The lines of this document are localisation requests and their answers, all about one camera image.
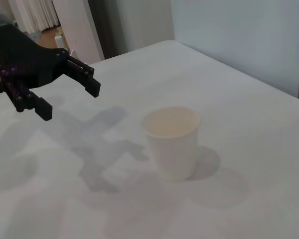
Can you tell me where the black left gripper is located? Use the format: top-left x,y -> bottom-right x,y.
0,23 -> 101,121

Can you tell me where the white paper cup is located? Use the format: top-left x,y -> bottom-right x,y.
141,106 -> 201,182

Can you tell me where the small white container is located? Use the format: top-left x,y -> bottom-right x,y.
55,34 -> 66,49

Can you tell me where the beige tall panel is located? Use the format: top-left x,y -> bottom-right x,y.
52,0 -> 105,67

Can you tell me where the white pleated curtain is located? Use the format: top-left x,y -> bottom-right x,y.
8,0 -> 61,33

